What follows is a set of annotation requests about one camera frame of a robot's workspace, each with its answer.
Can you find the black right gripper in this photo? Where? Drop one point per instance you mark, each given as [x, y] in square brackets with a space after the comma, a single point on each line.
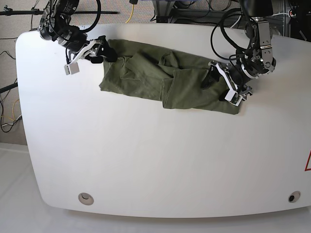
[100, 51]

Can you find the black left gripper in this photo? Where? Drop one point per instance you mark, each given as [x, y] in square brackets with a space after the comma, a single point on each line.
[237, 77]

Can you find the green T-shirt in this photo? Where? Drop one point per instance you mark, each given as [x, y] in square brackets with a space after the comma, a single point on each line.
[170, 76]

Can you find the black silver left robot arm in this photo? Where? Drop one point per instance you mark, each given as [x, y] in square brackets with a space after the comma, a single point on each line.
[247, 63]

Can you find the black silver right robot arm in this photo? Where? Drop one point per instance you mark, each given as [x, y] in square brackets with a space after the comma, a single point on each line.
[71, 38]

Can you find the black tripod stand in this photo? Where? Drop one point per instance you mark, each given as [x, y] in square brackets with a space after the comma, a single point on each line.
[22, 12]

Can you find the right table grommet hole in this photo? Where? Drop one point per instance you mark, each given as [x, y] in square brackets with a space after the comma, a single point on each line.
[293, 197]

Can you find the table grommet hole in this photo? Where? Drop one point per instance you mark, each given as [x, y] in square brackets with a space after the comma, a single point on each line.
[85, 199]
[293, 197]

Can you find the left table grommet hole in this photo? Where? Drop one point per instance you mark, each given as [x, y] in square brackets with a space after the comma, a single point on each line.
[85, 199]

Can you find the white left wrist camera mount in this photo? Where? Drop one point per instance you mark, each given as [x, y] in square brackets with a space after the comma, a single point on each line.
[234, 97]

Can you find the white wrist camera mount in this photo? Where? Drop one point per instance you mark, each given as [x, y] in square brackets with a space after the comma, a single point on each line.
[72, 67]
[234, 97]

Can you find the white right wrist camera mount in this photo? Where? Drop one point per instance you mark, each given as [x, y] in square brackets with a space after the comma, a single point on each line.
[72, 67]

